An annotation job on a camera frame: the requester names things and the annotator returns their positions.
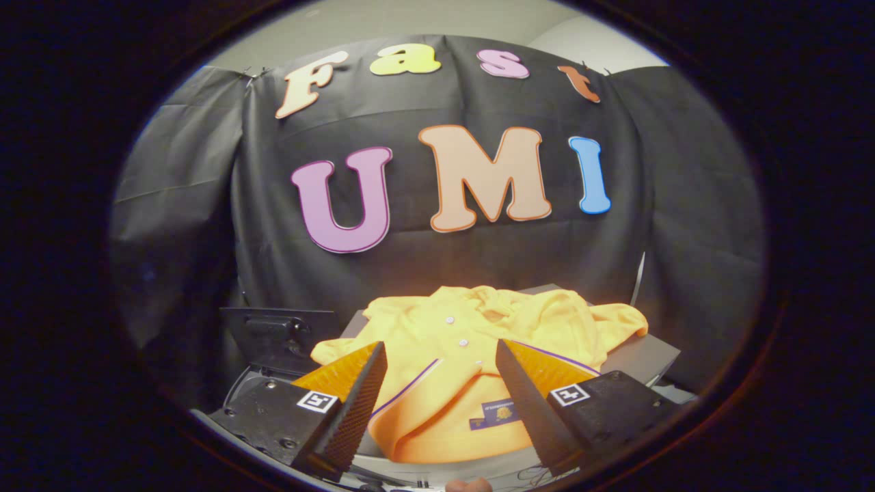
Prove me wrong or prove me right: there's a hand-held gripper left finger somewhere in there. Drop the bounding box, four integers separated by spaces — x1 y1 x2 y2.
208 342 388 482

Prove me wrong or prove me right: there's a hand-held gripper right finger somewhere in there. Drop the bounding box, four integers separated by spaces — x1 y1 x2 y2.
496 340 681 477

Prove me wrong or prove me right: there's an orange polo shirt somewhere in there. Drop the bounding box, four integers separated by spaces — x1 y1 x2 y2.
311 286 649 464

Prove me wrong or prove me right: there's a white cabinet with grey top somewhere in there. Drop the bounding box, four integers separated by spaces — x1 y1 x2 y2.
338 284 682 487

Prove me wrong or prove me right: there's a black backdrop cloth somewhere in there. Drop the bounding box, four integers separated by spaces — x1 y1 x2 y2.
109 34 765 411

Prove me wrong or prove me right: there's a thin metal stand pole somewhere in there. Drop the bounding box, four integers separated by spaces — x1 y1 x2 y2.
629 251 647 308

